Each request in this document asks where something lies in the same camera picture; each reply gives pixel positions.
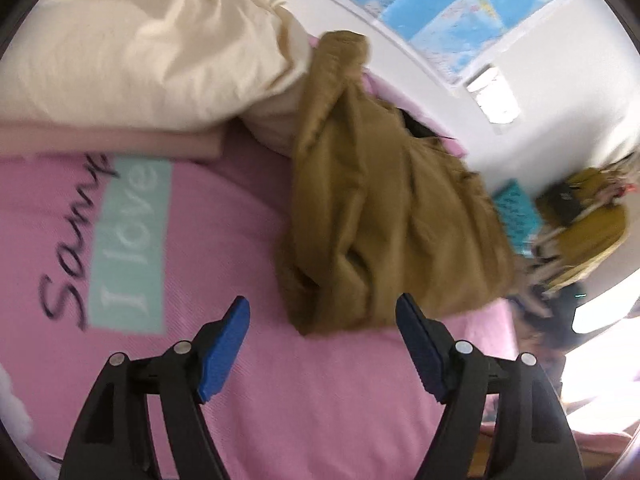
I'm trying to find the world map wall poster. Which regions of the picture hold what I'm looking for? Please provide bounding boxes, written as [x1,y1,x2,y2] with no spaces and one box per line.
[280,0,596,86]

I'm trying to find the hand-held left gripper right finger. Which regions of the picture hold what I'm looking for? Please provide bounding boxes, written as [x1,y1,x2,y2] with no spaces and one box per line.
[395,294,586,480]

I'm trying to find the black bag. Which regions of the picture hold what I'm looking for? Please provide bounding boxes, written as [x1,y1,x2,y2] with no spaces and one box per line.
[542,182,585,227]

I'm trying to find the pink printed bed sheet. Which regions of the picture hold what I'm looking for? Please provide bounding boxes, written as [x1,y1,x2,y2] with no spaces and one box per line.
[0,35,521,480]

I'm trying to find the cream pillow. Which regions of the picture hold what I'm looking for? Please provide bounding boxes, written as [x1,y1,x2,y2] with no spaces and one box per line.
[0,0,321,162]

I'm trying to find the dark cloth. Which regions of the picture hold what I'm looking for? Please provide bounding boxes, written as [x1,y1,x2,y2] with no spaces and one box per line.
[505,277,581,363]

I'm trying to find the brown pants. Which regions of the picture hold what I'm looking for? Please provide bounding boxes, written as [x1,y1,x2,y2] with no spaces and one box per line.
[275,30,518,338]

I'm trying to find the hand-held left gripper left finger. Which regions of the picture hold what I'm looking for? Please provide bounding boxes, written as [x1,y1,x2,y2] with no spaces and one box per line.
[59,296,251,480]

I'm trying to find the white wall paper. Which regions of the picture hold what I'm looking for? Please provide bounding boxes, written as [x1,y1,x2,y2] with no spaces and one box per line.
[465,64,521,124]

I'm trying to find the yellow garment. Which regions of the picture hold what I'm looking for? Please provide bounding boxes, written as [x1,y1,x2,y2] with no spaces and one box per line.
[536,166,629,297]

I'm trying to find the white fluffy cloth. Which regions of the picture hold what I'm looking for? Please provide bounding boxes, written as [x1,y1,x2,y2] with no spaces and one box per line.
[0,360,57,477]

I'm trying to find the teal perforated laundry basket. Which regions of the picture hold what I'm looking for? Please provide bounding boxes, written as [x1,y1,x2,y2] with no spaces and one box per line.
[492,180,543,261]

